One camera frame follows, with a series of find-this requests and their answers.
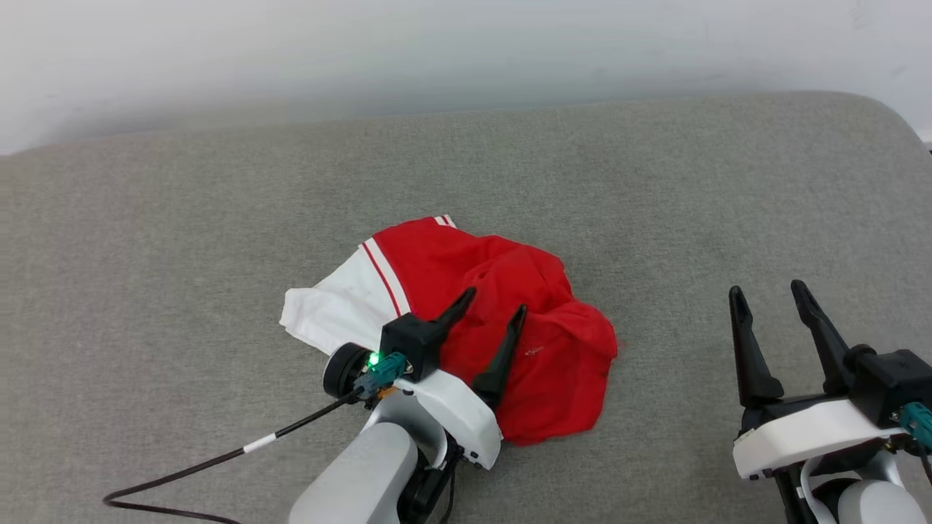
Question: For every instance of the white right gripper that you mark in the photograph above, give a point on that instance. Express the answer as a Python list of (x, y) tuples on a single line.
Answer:
[(808, 433)]

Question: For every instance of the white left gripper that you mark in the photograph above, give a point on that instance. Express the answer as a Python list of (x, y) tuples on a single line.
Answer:
[(466, 415)]

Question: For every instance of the red and white garment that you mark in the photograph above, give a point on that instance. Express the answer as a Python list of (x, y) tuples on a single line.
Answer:
[(553, 349)]

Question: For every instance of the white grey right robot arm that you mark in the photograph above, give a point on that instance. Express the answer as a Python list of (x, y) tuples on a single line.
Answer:
[(866, 502)]

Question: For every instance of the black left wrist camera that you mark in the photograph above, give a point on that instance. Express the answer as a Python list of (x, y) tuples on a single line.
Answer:
[(409, 342)]

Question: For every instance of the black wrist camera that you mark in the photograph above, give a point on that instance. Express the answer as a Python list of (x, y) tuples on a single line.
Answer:
[(885, 382), (409, 342)]

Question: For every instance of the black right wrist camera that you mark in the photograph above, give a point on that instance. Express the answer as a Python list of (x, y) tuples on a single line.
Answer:
[(885, 382)]

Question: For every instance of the green left camera connector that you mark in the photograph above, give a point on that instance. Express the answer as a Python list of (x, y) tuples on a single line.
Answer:
[(382, 370)]

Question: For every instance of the green camera connector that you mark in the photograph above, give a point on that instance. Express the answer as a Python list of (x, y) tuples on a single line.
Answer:
[(919, 423), (382, 370)]

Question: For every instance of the green right camera connector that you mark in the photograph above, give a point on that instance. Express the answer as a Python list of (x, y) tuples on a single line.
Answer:
[(919, 423)]

